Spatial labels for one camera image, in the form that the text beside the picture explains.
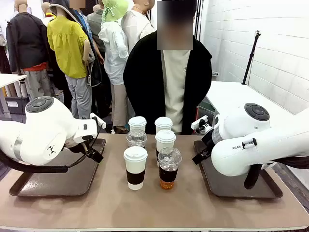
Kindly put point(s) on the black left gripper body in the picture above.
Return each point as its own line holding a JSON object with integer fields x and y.
{"x": 78, "y": 147}

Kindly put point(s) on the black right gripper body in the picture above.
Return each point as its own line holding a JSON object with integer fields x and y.
{"x": 208, "y": 140}

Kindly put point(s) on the white paper cup black sleeve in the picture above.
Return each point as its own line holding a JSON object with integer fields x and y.
{"x": 163, "y": 124}
{"x": 137, "y": 123}
{"x": 165, "y": 143}
{"x": 135, "y": 164}

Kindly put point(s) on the clear plastic dome lid cup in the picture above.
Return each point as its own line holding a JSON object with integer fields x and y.
{"x": 136, "y": 139}

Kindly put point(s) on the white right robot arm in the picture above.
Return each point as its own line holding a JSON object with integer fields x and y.
{"x": 241, "y": 154}

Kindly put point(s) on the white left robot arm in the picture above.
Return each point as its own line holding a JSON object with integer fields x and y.
{"x": 48, "y": 125}

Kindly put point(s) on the brown plastic serving tray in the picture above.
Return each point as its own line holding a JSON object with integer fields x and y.
{"x": 229, "y": 186}
{"x": 60, "y": 178}

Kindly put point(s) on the clear iced coffee cup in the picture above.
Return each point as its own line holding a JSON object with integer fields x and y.
{"x": 169, "y": 169}

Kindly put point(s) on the green box under table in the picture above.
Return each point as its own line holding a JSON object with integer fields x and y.
{"x": 205, "y": 108}

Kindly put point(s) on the dark storage bin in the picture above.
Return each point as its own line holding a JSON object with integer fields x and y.
{"x": 14, "y": 106}

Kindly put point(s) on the person in black cardigan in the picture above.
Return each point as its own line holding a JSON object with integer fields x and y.
{"x": 144, "y": 84}

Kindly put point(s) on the black tripod stand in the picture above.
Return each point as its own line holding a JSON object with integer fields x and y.
{"x": 251, "y": 58}

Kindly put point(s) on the mannequin in white hooded shirt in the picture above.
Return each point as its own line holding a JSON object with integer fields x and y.
{"x": 116, "y": 60}

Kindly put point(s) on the mannequin in yellow shirt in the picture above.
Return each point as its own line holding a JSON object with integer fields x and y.
{"x": 67, "y": 48}

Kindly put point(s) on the mannequin in black jacket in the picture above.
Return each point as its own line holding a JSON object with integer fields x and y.
{"x": 26, "y": 41}

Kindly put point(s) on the mannequin in grey shirt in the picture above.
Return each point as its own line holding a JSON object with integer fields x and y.
{"x": 95, "y": 24}

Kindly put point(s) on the background person in blue shirt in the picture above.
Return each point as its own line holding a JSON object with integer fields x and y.
{"x": 84, "y": 21}

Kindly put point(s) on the mannequin in white blouse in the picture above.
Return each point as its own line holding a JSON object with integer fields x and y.
{"x": 136, "y": 26}

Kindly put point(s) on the light green bucket hat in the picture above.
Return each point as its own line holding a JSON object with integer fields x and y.
{"x": 114, "y": 8}

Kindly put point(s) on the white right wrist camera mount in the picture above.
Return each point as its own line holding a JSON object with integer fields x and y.
{"x": 199, "y": 122}

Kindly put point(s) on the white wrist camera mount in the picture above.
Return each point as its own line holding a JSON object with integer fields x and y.
{"x": 199, "y": 122}
{"x": 98, "y": 120}

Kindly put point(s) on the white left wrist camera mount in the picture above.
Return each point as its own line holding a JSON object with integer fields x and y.
{"x": 98, "y": 120}

